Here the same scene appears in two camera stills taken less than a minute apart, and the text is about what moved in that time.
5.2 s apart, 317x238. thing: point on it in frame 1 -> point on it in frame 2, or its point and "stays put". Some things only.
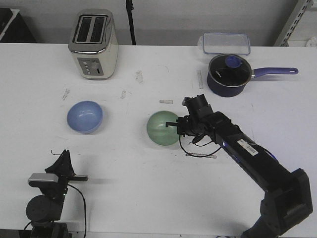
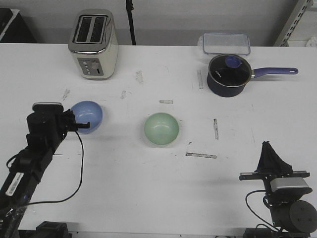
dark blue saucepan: x=228 y=75 stays put
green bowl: x=158 y=133 stays put
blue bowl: x=84 y=117 stays put
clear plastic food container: x=225 y=43 stays put
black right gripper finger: x=171 y=123 -> x=264 y=164
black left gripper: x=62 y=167 -> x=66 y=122
